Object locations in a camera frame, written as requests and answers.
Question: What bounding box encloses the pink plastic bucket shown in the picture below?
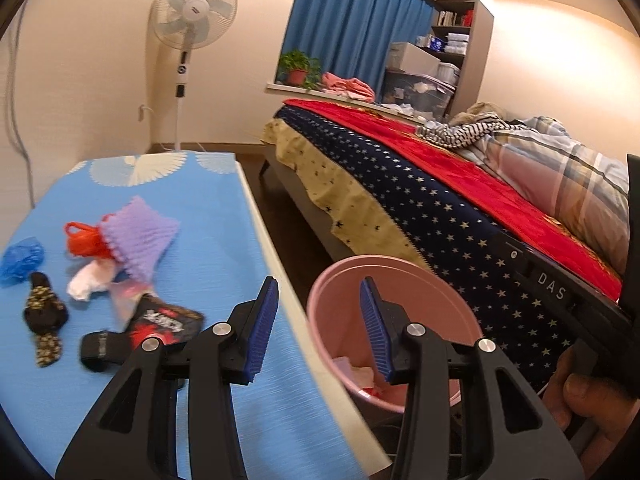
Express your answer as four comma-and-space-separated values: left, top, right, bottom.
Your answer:
307, 255, 483, 414

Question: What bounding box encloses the blue plastic bag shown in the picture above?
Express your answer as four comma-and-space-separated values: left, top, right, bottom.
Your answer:
1, 237, 44, 286

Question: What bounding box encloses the white storage box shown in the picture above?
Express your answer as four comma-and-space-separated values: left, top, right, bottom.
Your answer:
386, 42, 440, 77

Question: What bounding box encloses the black red snack packet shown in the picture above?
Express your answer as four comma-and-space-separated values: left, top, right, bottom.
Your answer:
125, 294, 205, 349

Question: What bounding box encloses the orange plastic bag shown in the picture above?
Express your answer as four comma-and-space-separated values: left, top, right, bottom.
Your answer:
64, 222, 113, 259

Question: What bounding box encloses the blue curtain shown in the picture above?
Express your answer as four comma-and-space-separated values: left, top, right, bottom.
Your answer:
281, 0, 435, 92

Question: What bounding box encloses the right hand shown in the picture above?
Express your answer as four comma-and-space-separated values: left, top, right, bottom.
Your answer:
542, 347, 639, 479

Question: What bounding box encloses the beige star bed sheet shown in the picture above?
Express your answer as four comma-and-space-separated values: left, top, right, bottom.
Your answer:
262, 118, 428, 269

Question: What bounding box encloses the white standing fan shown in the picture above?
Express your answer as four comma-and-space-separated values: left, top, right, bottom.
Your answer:
150, 0, 238, 152

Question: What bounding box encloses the blue patterned table mat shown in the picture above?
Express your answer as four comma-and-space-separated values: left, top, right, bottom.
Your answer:
0, 149, 369, 480

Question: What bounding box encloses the navy star bedspread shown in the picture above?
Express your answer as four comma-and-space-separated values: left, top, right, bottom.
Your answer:
280, 112, 575, 391

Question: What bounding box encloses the plaid quilt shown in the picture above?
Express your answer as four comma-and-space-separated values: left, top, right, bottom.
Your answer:
449, 113, 630, 274

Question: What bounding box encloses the white paper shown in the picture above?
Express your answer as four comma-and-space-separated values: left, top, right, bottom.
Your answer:
66, 258, 120, 301

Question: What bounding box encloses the pink clothes pile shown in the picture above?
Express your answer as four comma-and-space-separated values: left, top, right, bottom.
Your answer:
321, 72, 375, 103

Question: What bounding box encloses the striped garment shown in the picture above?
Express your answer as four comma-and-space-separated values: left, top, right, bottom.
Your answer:
414, 114, 526, 150

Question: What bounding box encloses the potted green plant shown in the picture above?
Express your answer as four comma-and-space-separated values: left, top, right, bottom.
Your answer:
277, 49, 321, 90

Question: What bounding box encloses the grey power cable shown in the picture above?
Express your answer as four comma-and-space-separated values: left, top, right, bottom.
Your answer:
4, 4, 36, 206

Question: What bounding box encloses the red blanket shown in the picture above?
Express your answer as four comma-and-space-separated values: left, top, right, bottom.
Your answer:
276, 99, 622, 300

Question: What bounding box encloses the clear storage bin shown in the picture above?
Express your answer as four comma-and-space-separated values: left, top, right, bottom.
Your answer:
382, 70, 456, 120

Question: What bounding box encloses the wooden bookshelf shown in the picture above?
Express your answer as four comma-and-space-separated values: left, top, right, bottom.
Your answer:
432, 0, 494, 116

